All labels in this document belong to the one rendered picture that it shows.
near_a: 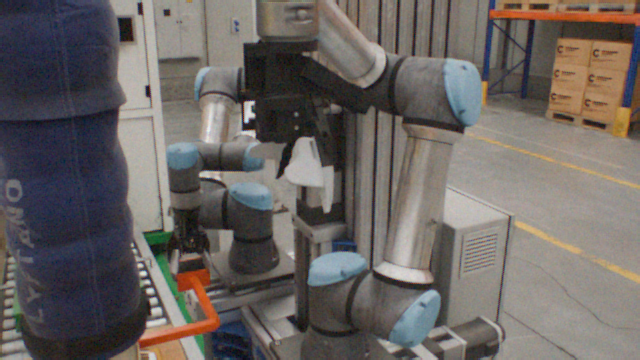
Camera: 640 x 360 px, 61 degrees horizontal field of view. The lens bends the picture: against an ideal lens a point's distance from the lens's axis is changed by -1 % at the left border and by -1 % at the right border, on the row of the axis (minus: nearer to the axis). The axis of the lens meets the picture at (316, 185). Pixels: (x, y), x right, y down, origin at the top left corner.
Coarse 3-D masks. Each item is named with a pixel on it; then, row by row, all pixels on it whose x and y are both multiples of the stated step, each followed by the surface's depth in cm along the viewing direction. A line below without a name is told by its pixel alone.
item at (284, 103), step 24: (264, 48) 62; (288, 48) 61; (312, 48) 63; (264, 72) 64; (288, 72) 64; (240, 96) 68; (264, 96) 64; (288, 96) 63; (312, 96) 65; (264, 120) 63; (288, 120) 64
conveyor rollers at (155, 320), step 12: (12, 264) 262; (12, 276) 253; (144, 276) 254; (12, 288) 240; (144, 288) 246; (12, 300) 231; (156, 300) 232; (12, 312) 223; (156, 312) 223; (12, 324) 215; (156, 324) 215; (12, 336) 208; (12, 348) 200; (24, 348) 202
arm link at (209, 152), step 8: (200, 144) 139; (208, 144) 139; (216, 144) 139; (200, 152) 137; (208, 152) 138; (216, 152) 138; (208, 160) 138; (216, 160) 138; (208, 168) 139; (216, 168) 139
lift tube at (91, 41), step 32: (0, 0) 74; (32, 0) 75; (96, 0) 82; (0, 32) 75; (32, 32) 76; (64, 32) 78; (96, 32) 82; (0, 64) 77; (32, 64) 77; (64, 64) 79; (96, 64) 84; (0, 96) 79; (32, 96) 79; (64, 96) 81; (96, 96) 84
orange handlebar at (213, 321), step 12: (192, 288) 137; (204, 300) 129; (204, 312) 127; (216, 312) 124; (192, 324) 119; (204, 324) 120; (216, 324) 121; (144, 336) 115; (156, 336) 115; (168, 336) 116; (180, 336) 117
